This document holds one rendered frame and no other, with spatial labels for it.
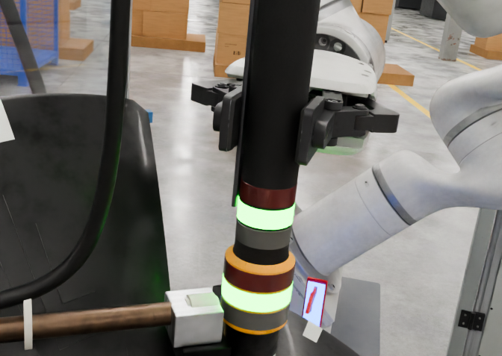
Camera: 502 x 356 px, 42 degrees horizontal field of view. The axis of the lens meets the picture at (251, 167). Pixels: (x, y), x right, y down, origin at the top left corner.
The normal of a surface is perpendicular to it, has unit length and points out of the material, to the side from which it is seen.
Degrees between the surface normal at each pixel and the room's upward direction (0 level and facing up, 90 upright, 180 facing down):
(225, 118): 89
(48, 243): 49
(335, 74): 5
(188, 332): 90
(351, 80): 7
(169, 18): 90
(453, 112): 96
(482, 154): 80
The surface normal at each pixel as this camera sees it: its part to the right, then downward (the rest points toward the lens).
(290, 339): 0.33, -0.86
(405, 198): -0.19, 0.29
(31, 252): 0.35, -0.35
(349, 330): 0.10, -0.94
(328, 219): -0.53, -0.25
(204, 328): 0.33, 0.34
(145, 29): 0.11, 0.33
